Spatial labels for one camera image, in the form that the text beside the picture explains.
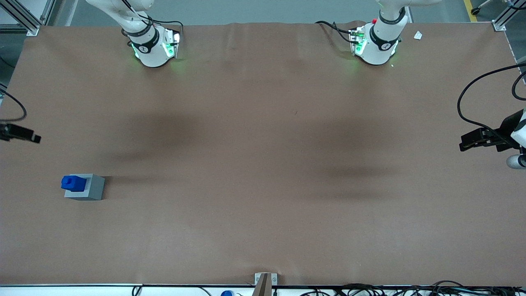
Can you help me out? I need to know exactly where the blue plastic block part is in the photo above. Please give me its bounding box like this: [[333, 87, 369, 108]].
[[61, 175, 87, 192]]

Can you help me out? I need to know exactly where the tangled black cable bundle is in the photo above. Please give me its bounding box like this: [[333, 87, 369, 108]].
[[299, 280, 526, 296]]

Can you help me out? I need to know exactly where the aluminium frame post with bracket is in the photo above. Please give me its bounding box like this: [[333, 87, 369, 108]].
[[0, 0, 57, 37], [492, 0, 526, 32]]

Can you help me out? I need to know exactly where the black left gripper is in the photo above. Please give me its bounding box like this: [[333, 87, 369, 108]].
[[459, 109, 525, 153]]

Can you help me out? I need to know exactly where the brown table mat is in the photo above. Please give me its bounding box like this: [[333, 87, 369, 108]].
[[0, 21, 526, 287]]

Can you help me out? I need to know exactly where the black left arm base cable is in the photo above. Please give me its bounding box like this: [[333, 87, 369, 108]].
[[315, 20, 355, 44]]

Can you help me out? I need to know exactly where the short black looped cable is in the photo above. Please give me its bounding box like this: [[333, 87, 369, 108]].
[[511, 70, 526, 102]]

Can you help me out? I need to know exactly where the black caster wheel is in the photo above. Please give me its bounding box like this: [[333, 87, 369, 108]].
[[470, 0, 494, 16]]

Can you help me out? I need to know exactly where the gray metal mat clamp bracket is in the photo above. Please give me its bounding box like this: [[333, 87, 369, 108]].
[[254, 272, 278, 296]]

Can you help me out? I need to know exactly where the long black left wrist cable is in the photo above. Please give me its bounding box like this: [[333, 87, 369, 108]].
[[457, 63, 526, 142]]

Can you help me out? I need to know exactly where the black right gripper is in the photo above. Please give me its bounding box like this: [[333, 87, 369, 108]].
[[0, 123, 42, 144]]

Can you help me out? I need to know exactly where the gray square base block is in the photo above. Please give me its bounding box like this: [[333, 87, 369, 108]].
[[64, 173, 105, 201]]

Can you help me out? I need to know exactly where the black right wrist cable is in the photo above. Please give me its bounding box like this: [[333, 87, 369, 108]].
[[0, 87, 28, 123]]

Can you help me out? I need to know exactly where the gray left wrist camera box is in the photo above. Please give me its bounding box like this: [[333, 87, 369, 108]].
[[506, 153, 526, 170]]

